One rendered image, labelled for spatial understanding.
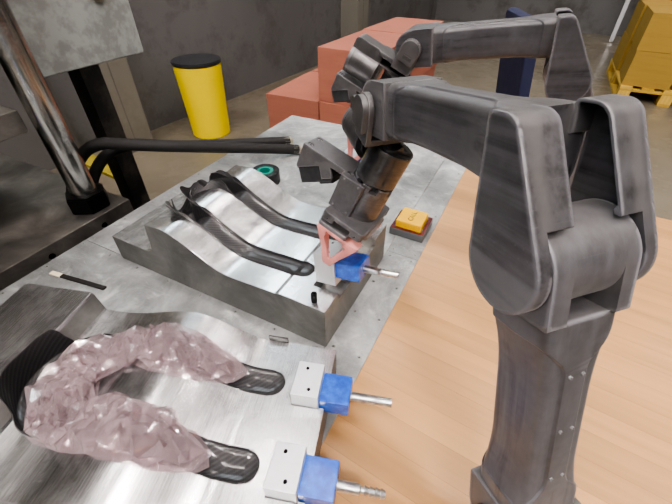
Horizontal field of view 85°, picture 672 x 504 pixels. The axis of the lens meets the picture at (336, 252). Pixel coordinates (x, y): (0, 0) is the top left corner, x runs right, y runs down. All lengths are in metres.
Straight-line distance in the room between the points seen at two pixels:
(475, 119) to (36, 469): 0.56
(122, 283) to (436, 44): 0.73
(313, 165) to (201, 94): 2.87
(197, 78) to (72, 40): 2.14
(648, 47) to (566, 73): 4.44
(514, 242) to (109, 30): 1.20
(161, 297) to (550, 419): 0.66
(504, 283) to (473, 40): 0.53
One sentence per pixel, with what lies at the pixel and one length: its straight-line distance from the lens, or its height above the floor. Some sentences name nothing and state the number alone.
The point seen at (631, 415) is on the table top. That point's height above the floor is 0.80.
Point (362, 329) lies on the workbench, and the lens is 0.67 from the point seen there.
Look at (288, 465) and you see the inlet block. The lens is 0.47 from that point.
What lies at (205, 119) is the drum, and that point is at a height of 0.18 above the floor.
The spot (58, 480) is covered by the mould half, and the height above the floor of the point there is 0.89.
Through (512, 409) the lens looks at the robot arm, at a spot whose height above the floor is 1.05.
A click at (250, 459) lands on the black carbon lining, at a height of 0.85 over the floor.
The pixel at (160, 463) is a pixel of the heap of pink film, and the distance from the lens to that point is 0.51.
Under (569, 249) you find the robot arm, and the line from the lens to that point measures 0.25.
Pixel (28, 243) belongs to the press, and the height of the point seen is 0.78.
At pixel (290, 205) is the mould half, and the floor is 0.89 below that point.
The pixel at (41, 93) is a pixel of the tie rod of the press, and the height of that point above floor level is 1.08.
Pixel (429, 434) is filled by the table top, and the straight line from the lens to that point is 0.59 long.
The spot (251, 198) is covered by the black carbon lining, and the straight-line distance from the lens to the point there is 0.80.
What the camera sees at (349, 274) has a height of 0.93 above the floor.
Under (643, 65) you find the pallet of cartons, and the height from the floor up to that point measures 0.35.
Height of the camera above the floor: 1.33
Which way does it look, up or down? 40 degrees down
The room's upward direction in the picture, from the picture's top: straight up
